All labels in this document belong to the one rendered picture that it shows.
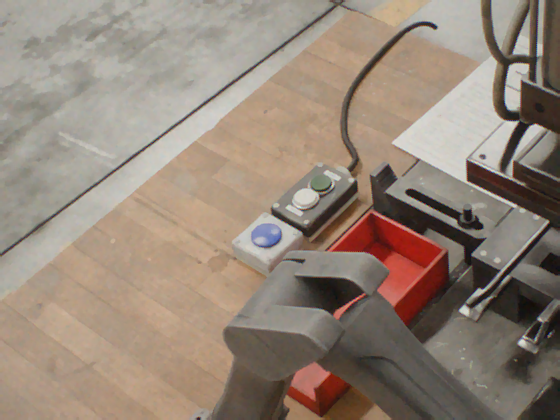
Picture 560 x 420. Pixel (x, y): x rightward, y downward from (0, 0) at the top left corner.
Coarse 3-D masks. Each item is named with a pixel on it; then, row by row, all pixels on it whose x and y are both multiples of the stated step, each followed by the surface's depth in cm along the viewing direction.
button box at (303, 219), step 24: (432, 24) 181; (384, 48) 171; (360, 72) 168; (312, 168) 153; (336, 168) 153; (288, 192) 150; (336, 192) 149; (288, 216) 147; (312, 216) 146; (336, 216) 150
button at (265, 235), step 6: (258, 228) 145; (264, 228) 145; (270, 228) 145; (276, 228) 145; (252, 234) 145; (258, 234) 144; (264, 234) 144; (270, 234) 144; (276, 234) 144; (252, 240) 144; (258, 240) 144; (264, 240) 144; (270, 240) 144; (276, 240) 144; (258, 246) 144; (264, 246) 143; (270, 246) 144
